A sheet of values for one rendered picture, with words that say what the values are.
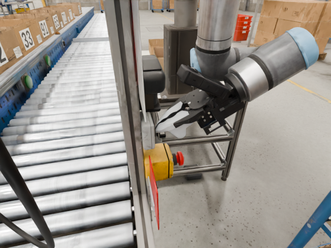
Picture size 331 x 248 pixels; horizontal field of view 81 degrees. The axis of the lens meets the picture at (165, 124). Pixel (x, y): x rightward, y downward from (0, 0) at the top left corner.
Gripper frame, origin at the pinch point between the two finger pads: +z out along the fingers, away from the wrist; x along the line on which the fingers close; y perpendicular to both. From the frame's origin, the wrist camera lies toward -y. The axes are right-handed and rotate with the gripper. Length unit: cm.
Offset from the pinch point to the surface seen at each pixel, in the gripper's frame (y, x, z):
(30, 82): -15, 75, 56
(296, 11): 163, 313, -270
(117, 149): 12.9, 19.2, 21.1
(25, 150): -3, 26, 49
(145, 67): -12.0, 3.2, -5.0
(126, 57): -17.0, -2.0, -3.6
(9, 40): -35, 90, 53
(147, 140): -0.5, -3.4, 3.2
